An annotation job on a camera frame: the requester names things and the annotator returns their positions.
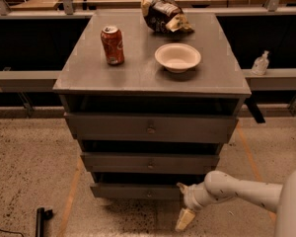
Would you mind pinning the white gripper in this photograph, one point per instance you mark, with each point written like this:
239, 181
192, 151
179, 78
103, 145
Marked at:
189, 199

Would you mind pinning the grey bottom drawer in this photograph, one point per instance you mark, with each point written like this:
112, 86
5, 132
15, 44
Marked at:
103, 190

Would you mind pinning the grey drawer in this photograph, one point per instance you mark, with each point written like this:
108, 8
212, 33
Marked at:
103, 190
131, 127
102, 162

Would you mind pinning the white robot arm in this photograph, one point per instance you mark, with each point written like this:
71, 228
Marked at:
218, 187

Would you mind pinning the grey middle drawer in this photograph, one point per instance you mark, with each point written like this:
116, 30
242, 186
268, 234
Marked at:
102, 162

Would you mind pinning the grey top drawer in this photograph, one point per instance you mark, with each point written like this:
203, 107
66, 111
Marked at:
131, 127

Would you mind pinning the grey wooden drawer cabinet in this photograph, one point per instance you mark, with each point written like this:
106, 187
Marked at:
141, 86

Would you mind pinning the white paper bowl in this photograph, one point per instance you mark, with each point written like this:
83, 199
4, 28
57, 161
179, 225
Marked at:
177, 57

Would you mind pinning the clear sanitizer pump bottle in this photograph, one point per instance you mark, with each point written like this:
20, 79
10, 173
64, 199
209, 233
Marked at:
261, 64

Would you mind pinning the red soda can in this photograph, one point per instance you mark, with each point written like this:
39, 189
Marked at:
111, 38

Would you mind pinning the crumpled chip bag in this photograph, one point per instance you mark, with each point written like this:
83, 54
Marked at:
165, 16

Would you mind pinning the black post on floor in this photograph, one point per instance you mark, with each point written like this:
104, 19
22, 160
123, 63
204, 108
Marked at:
42, 216

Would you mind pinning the grey metal rail fence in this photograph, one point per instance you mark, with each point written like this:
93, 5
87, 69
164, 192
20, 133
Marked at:
41, 81

